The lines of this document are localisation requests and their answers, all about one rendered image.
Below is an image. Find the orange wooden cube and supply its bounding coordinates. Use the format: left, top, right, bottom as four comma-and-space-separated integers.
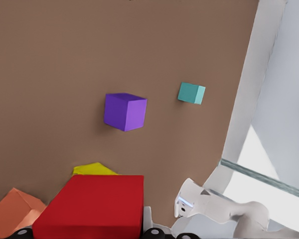
0, 187, 48, 239

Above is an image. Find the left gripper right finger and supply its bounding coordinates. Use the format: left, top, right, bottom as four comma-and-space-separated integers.
142, 206, 174, 239

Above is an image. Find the red wooden cube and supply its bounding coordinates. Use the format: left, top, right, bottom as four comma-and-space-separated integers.
31, 174, 145, 239

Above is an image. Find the purple wooden cube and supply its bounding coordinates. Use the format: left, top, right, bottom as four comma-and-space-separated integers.
103, 93, 148, 132

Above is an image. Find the silver frame rail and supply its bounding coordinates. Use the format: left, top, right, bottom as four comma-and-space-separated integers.
218, 158, 299, 201

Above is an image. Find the silver frame post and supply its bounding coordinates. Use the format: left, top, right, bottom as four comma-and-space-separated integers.
203, 0, 289, 197

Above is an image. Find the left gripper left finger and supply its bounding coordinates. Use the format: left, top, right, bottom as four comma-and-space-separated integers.
9, 225, 33, 239

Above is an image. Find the yellow wooden cube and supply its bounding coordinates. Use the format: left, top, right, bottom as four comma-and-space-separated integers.
72, 162, 120, 176

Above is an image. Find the teal wooden cube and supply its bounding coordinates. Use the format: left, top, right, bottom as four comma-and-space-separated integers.
177, 82, 206, 105

